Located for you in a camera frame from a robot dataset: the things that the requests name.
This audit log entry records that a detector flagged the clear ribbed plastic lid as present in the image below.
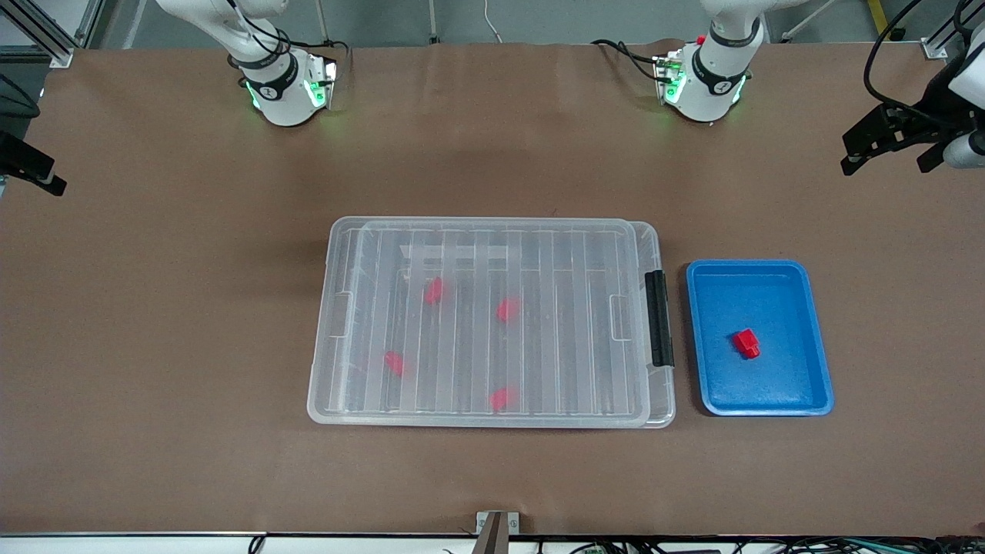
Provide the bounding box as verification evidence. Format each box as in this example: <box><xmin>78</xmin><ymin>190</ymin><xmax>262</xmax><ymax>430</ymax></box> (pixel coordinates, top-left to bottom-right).
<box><xmin>307</xmin><ymin>216</ymin><xmax>652</xmax><ymax>427</ymax></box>

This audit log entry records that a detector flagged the clear plastic storage box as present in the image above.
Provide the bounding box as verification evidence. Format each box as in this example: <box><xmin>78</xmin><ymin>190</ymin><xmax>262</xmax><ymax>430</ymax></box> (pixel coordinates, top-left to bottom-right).
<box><xmin>327</xmin><ymin>218</ymin><xmax>676</xmax><ymax>429</ymax></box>

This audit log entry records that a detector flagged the blue plastic tray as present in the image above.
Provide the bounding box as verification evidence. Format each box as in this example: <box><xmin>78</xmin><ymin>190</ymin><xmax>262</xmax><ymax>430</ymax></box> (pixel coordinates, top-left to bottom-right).
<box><xmin>685</xmin><ymin>259</ymin><xmax>836</xmax><ymax>418</ymax></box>

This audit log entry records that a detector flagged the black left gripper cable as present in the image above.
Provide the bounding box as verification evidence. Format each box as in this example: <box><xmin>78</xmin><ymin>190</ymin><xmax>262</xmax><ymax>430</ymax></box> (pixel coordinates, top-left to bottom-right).
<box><xmin>863</xmin><ymin>0</ymin><xmax>924</xmax><ymax>118</ymax></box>

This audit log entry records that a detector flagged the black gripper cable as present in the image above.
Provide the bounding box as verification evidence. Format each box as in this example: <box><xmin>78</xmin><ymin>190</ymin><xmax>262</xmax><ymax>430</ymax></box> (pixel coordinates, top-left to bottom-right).
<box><xmin>0</xmin><ymin>72</ymin><xmax>42</xmax><ymax>121</ymax></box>
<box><xmin>863</xmin><ymin>0</ymin><xmax>924</xmax><ymax>118</ymax></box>

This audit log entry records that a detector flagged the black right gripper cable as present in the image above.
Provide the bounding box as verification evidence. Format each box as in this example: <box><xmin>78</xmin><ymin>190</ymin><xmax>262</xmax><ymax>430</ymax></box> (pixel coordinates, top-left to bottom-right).
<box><xmin>0</xmin><ymin>72</ymin><xmax>42</xmax><ymax>121</ymax></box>

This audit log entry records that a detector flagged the aluminium frame profile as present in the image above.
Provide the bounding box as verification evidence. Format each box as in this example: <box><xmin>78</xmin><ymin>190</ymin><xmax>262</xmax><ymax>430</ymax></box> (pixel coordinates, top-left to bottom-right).
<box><xmin>0</xmin><ymin>0</ymin><xmax>105</xmax><ymax>68</ymax></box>
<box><xmin>920</xmin><ymin>0</ymin><xmax>985</xmax><ymax>60</ymax></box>

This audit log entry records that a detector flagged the black box latch handle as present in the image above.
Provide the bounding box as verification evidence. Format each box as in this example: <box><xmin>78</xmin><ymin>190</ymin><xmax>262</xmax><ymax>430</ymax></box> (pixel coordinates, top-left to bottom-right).
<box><xmin>644</xmin><ymin>270</ymin><xmax>676</xmax><ymax>369</ymax></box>

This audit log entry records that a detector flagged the black left arm base cable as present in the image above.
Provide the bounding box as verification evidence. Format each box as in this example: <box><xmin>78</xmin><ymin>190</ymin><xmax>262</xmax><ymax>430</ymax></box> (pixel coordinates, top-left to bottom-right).
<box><xmin>590</xmin><ymin>38</ymin><xmax>666</xmax><ymax>82</ymax></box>

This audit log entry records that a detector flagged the black arm base cable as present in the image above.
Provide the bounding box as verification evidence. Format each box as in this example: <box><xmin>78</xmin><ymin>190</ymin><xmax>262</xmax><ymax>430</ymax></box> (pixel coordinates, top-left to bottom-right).
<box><xmin>590</xmin><ymin>38</ymin><xmax>666</xmax><ymax>82</ymax></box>
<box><xmin>219</xmin><ymin>0</ymin><xmax>352</xmax><ymax>74</ymax></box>

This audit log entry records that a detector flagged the black right arm base cable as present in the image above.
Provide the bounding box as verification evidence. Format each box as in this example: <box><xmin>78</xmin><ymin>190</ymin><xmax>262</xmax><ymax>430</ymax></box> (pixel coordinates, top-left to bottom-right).
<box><xmin>219</xmin><ymin>0</ymin><xmax>352</xmax><ymax>74</ymax></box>

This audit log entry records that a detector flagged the white table edge rail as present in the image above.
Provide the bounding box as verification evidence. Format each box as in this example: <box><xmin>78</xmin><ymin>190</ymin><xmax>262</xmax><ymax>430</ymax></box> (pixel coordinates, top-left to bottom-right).
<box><xmin>0</xmin><ymin>532</ymin><xmax>985</xmax><ymax>554</ymax></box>

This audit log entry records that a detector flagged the metal table edge bracket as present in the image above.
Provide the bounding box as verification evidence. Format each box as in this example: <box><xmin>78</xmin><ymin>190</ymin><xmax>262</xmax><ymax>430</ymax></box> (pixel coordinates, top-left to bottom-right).
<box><xmin>475</xmin><ymin>510</ymin><xmax>521</xmax><ymax>554</ymax></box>

